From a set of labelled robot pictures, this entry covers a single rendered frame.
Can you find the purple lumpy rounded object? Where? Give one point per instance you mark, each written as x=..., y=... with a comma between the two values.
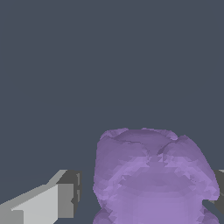
x=154, y=180

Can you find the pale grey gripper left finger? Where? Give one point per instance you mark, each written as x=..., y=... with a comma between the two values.
x=43, y=201

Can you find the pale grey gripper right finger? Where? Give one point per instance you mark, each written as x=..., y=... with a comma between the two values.
x=219, y=186

